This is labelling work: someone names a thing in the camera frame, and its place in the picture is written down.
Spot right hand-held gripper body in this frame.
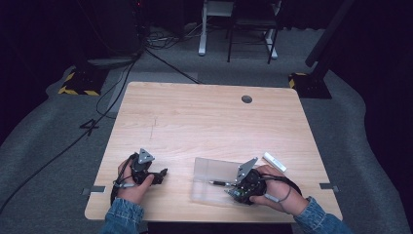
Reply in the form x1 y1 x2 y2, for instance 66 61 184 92
235 157 268 205

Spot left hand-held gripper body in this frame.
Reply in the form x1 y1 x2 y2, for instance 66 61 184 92
130 148 157 185

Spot black pen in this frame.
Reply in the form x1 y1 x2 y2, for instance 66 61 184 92
208 179 238 188

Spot clear plastic pencil case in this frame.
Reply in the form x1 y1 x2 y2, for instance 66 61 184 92
189 157 249 208

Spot person's left hand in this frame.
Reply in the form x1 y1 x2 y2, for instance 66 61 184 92
116 159 155 206

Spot person's right hand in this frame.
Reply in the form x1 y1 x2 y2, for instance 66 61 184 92
249 164 308 217

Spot grey right gripper plug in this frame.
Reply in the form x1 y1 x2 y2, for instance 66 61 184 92
263 193 281 204

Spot white eraser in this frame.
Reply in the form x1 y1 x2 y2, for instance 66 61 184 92
262 151 288 174

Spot black striped stand base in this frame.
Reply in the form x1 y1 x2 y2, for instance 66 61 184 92
57 66 110 97
287 71 333 99

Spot white desk leg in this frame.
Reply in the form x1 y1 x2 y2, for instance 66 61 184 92
263 0 282 60
198 0 236 58

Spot dark computer tower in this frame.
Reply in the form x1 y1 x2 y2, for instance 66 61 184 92
103 0 149 57

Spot black slanted stand pole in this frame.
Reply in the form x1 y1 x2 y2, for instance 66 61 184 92
305 0 355 79

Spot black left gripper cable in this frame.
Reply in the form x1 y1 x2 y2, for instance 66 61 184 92
110 152 138 206

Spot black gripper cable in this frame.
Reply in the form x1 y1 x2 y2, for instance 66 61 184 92
110 152 138 206
259 174 303 198

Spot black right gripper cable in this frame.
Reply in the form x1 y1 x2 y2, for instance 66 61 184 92
259 174 303 198

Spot grey table edge bracket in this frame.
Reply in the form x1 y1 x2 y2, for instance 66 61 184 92
81 185 107 196
319 182 340 193

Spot long black floor cable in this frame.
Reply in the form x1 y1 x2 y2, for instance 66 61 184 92
0 53 142 213

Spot bundle of floor cables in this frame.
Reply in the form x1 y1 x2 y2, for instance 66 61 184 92
144 22 200 51

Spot black metal chair frame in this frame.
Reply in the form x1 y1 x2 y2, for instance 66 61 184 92
226 0 281 64

